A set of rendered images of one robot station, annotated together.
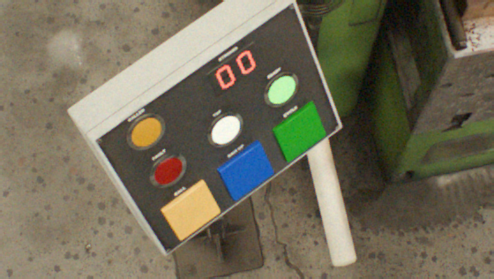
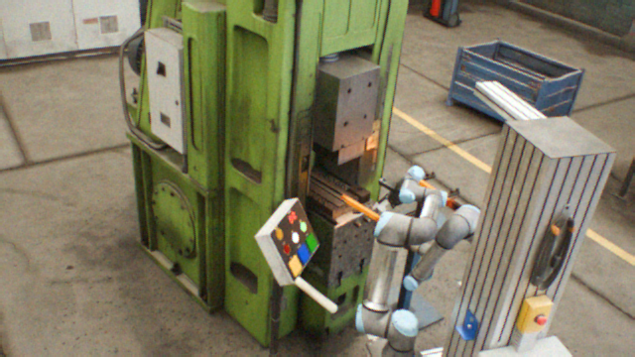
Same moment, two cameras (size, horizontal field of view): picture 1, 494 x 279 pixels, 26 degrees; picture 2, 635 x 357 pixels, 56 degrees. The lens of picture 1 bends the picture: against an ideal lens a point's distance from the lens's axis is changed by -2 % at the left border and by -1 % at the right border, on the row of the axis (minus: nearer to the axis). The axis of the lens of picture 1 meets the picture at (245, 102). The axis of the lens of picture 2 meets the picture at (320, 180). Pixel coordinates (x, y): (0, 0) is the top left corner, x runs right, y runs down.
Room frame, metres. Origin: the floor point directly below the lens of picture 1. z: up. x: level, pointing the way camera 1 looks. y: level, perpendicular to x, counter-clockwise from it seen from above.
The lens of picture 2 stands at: (-1.49, 1.28, 2.83)
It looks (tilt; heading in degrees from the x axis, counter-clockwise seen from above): 31 degrees down; 325
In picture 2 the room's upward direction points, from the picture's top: 5 degrees clockwise
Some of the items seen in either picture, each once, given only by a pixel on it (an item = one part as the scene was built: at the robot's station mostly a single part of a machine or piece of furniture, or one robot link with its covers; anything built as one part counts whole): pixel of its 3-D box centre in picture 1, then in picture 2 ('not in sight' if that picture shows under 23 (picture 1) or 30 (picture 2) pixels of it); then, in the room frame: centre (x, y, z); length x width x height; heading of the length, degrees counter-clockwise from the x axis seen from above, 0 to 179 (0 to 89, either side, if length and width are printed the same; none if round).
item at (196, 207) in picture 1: (190, 208); (294, 266); (0.35, 0.08, 1.01); 0.07 x 0.05 x 0.07; 127
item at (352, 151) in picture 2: not in sight; (323, 137); (0.91, -0.41, 1.32); 0.42 x 0.20 x 0.10; 12
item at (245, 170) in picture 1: (244, 169); (303, 254); (0.41, 0.00, 1.01); 0.07 x 0.05 x 0.07; 127
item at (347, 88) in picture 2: not in sight; (333, 93); (0.92, -0.45, 1.56); 0.42 x 0.39 x 0.40; 12
